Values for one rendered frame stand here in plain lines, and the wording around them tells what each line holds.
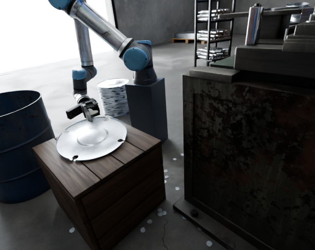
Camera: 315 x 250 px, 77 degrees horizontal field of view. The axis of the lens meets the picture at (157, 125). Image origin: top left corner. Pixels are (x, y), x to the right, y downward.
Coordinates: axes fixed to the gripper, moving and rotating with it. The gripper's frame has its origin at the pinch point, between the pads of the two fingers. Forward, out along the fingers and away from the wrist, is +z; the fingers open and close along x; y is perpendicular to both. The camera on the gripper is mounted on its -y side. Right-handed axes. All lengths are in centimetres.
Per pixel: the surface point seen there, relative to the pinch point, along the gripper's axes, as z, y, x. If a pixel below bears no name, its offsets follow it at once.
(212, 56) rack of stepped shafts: -131, 204, 34
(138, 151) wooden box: 31.2, 10.5, -0.5
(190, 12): -537, 477, 24
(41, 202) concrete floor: 1, -33, 39
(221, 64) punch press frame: 40, 38, -31
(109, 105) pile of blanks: -73, 29, 36
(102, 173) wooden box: 35.2, -4.5, -1.0
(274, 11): 44, 51, -45
